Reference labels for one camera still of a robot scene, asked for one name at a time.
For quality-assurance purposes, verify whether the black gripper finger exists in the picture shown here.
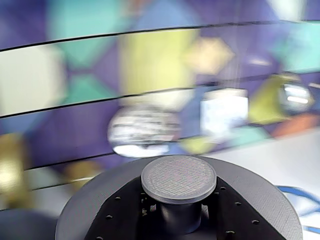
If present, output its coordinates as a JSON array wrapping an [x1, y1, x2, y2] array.
[[189, 176, 288, 240], [86, 178, 181, 240]]

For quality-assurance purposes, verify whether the gray pot lid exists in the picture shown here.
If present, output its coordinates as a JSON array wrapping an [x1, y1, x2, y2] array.
[[55, 154, 304, 240]]

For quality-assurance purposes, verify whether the metal skimmer spoon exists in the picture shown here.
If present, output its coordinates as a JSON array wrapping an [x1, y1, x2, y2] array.
[[107, 104, 182, 158]]

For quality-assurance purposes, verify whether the gray pot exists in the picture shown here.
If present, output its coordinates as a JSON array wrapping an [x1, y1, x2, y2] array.
[[0, 208, 60, 240]]

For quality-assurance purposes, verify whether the metal slotted spatula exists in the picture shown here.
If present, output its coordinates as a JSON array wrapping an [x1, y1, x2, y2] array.
[[199, 88, 250, 137]]

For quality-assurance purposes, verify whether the gold toy faucet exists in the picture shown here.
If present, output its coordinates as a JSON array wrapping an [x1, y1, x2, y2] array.
[[0, 132, 33, 209]]

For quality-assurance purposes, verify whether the metal ladle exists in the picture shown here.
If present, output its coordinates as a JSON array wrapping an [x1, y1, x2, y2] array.
[[279, 74, 316, 116]]

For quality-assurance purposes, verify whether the blue toy kitchen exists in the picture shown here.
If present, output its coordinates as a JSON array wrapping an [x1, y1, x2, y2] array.
[[0, 0, 320, 240]]

